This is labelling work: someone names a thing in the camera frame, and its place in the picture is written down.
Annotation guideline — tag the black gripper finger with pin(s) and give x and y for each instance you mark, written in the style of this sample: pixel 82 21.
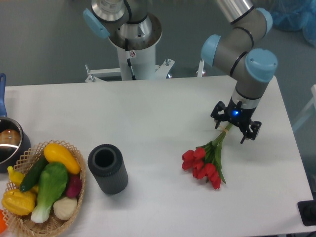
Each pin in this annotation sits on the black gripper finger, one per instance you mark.
pixel 219 114
pixel 250 130

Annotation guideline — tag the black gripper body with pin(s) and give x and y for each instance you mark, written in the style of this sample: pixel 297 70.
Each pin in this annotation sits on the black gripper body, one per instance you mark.
pixel 239 110

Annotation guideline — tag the red tulip bouquet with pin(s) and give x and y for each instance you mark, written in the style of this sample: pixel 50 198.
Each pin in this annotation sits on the red tulip bouquet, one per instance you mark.
pixel 205 161

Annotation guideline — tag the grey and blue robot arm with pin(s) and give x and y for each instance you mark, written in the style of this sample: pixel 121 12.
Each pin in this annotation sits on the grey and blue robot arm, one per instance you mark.
pixel 235 54

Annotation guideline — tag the black device at table edge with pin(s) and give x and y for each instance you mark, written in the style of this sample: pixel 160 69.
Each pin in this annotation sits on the black device at table edge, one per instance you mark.
pixel 307 210

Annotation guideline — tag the blue plastic bag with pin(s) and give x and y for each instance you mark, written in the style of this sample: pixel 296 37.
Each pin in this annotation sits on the blue plastic bag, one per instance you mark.
pixel 295 16

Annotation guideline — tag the dark grey ribbed vase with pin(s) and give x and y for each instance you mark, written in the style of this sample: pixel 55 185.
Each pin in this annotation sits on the dark grey ribbed vase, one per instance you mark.
pixel 107 166

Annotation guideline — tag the purple radish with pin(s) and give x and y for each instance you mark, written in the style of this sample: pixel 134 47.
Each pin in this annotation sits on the purple radish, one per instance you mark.
pixel 74 187

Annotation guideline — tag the yellow squash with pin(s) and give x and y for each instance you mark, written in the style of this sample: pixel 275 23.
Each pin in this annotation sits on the yellow squash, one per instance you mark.
pixel 54 152

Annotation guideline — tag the green bok choy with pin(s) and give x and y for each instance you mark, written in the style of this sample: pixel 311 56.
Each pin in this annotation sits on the green bok choy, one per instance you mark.
pixel 52 183

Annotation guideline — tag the white garlic bulb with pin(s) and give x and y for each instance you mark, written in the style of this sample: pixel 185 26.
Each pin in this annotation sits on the white garlic bulb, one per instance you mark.
pixel 64 208

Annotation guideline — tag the green cucumber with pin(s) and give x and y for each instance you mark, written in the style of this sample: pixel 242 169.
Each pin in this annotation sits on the green cucumber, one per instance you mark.
pixel 33 175

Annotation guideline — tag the small yellow gourd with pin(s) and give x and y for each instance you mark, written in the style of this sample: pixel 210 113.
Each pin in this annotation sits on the small yellow gourd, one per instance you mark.
pixel 19 180

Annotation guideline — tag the yellow bell pepper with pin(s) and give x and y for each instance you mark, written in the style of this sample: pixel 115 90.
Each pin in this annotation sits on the yellow bell pepper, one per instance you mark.
pixel 19 203

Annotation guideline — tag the woven wicker basket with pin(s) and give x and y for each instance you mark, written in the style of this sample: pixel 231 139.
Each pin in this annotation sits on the woven wicker basket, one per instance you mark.
pixel 23 226

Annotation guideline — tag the orange fruit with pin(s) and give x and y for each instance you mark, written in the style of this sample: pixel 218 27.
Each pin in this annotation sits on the orange fruit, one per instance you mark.
pixel 3 225

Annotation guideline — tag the white frame at right edge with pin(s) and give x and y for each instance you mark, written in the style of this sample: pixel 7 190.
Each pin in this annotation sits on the white frame at right edge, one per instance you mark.
pixel 308 110

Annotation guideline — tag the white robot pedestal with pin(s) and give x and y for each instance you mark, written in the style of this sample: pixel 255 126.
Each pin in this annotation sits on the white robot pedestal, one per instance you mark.
pixel 136 50

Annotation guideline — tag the blue handled saucepan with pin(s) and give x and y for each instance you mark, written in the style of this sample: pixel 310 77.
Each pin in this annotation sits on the blue handled saucepan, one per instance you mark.
pixel 13 140

